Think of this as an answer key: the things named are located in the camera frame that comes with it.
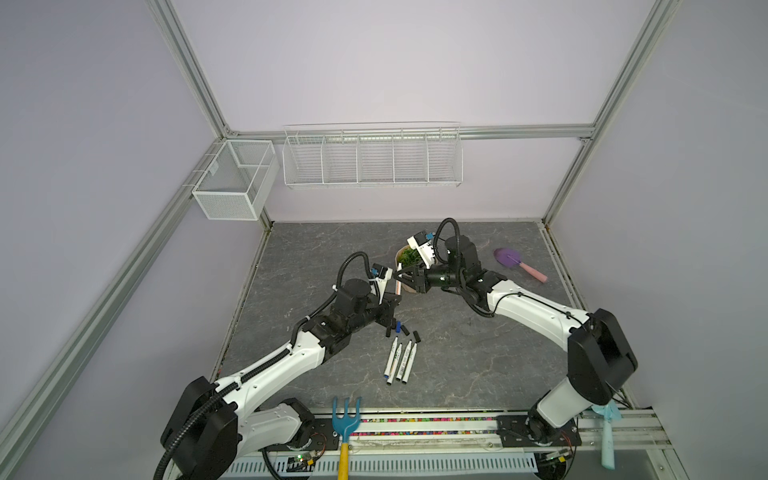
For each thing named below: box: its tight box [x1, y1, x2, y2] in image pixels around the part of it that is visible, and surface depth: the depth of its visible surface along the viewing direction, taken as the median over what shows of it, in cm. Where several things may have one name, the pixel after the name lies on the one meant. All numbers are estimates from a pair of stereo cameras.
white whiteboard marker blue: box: [383, 336, 399, 378], surface depth 87 cm
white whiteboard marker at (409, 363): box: [402, 342, 418, 384], surface depth 86 cm
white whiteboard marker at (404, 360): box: [396, 339, 413, 381], surface depth 86 cm
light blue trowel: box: [591, 400, 622, 470], surface depth 74 cm
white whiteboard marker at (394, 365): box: [386, 342, 403, 385], surface depth 86 cm
